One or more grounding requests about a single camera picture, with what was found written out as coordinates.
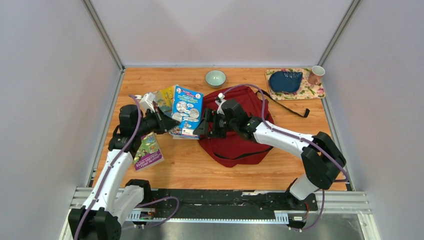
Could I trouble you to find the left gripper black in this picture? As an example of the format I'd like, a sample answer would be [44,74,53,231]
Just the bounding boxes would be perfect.
[134,106,180,138]

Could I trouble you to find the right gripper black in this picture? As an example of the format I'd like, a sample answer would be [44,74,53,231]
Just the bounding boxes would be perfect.
[193,108,238,140]

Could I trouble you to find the blue comic paperback book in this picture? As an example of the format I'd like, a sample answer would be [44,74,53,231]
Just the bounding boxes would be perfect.
[170,85,204,140]

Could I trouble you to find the dark red student backpack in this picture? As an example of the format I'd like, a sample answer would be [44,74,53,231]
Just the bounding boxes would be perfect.
[198,85,311,169]

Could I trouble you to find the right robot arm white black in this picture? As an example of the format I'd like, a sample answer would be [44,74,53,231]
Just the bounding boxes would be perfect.
[194,99,346,210]

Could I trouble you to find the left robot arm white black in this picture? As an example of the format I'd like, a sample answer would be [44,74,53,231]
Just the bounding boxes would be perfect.
[68,104,180,240]

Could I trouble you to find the yellow teal cover book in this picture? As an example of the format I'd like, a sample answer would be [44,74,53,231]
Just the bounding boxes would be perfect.
[152,85,176,117]

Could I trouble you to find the purple treehouse book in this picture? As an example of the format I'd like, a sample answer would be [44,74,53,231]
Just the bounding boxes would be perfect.
[133,132,165,172]

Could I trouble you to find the pale green ceramic bowl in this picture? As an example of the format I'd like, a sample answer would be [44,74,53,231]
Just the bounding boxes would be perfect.
[205,69,227,88]

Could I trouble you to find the dark blue leaf plate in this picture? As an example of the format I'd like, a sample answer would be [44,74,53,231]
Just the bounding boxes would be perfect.
[268,70,303,93]

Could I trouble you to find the floral rectangular tray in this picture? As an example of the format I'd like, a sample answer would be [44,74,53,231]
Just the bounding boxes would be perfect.
[265,68,326,101]

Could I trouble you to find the pink floral mug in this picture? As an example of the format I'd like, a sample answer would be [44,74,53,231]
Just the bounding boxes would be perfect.
[307,65,326,85]

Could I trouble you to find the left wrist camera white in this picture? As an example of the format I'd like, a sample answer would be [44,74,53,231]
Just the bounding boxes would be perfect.
[139,92,156,113]

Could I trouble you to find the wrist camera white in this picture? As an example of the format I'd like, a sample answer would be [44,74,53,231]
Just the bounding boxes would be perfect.
[215,92,227,115]
[139,92,156,113]

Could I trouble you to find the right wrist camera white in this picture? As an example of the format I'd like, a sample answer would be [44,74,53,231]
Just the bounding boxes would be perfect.
[215,92,227,115]

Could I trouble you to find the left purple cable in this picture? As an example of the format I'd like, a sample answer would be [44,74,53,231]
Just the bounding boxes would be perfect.
[73,94,180,240]

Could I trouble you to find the purple cable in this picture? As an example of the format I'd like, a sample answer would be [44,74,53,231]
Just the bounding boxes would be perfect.
[221,84,351,232]
[73,94,180,240]

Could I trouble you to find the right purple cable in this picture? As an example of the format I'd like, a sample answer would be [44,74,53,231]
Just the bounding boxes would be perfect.
[221,84,351,232]

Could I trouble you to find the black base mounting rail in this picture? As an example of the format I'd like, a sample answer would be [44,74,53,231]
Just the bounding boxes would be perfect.
[143,188,318,220]

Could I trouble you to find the aluminium frame rail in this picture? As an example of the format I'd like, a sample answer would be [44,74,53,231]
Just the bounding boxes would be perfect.
[60,182,379,240]

